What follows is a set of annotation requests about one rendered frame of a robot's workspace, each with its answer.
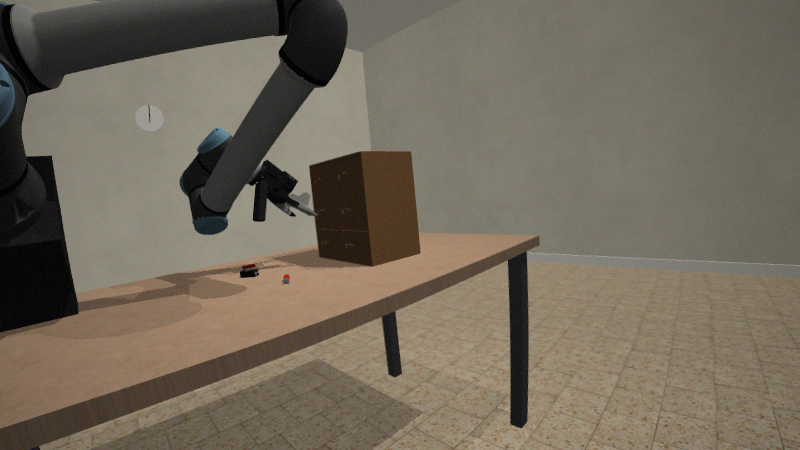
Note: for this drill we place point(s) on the dark brown wooden drawer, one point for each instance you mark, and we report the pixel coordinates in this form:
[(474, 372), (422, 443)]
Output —
[(324, 176), (329, 238), (355, 215), (350, 168), (327, 212), (357, 241)]

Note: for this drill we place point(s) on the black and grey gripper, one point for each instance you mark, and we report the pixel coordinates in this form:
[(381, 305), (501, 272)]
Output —
[(277, 182)]

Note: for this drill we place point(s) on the brown wooden chest of drawers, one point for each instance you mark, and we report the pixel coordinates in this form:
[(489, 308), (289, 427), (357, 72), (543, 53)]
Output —
[(390, 205)]

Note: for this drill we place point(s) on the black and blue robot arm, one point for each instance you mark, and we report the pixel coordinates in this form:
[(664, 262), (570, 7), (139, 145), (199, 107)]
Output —
[(55, 43)]

